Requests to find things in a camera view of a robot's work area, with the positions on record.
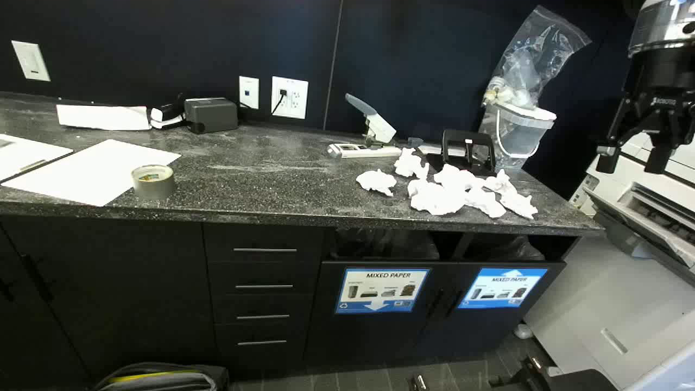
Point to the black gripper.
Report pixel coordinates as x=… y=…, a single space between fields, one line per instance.
x=658 y=96

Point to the tissue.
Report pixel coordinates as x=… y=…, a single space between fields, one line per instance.
x=484 y=201
x=459 y=181
x=432 y=198
x=376 y=181
x=410 y=167
x=521 y=205

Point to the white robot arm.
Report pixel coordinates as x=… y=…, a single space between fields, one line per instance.
x=663 y=25

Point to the crumpled tissue back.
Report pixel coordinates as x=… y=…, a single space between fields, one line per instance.
x=410 y=167

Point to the right black bin door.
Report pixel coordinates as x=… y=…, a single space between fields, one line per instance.
x=453 y=333

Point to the black bin door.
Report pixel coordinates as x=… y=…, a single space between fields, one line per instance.
x=360 y=340
x=453 y=333

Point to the left black bin door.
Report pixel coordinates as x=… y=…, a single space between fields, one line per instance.
x=360 y=340

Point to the clear plastic bucket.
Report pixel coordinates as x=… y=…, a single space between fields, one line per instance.
x=515 y=132

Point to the clear plastic bag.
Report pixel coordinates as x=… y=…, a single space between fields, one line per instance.
x=535 y=57

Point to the white office printer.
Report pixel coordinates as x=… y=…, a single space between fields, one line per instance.
x=623 y=306

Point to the right mixed paper sign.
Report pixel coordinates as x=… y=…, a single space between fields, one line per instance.
x=499 y=288

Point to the large white stapler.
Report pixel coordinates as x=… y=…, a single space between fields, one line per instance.
x=376 y=141

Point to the black drawer unit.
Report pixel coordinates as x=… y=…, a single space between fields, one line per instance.
x=261 y=286

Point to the black box device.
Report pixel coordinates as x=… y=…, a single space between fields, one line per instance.
x=211 y=113

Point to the roll of tape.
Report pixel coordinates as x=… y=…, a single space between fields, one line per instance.
x=153 y=179

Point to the folded white paper back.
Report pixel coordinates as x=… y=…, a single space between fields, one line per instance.
x=102 y=118

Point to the white paper sheet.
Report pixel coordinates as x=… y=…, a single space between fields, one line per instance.
x=91 y=177

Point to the black cabinet door left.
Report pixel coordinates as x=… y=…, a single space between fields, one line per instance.
x=125 y=293

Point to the white paper stack left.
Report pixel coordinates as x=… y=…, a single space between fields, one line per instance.
x=21 y=155

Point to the white wall outlet plate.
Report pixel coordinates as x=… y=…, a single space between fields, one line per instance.
x=290 y=99

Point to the white wall switch plate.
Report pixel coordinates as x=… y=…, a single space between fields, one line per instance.
x=248 y=92

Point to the white wall plate left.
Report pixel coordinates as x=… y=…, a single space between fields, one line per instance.
x=30 y=61

